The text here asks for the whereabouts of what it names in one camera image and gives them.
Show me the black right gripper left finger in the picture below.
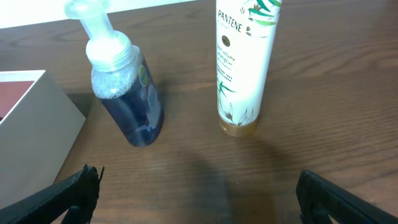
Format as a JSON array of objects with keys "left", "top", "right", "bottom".
[{"left": 1, "top": 165, "right": 103, "bottom": 224}]

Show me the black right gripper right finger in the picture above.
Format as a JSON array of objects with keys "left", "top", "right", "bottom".
[{"left": 296, "top": 170, "right": 397, "bottom": 224}]

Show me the clear foam pump soap bottle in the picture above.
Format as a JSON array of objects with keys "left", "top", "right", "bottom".
[{"left": 64, "top": 0, "right": 164, "bottom": 147}]

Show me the white Pantene tube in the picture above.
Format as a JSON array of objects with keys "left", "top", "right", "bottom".
[{"left": 216, "top": 0, "right": 282, "bottom": 137}]

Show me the white box with red interior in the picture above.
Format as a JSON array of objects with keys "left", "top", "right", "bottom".
[{"left": 1, "top": 70, "right": 86, "bottom": 207}]

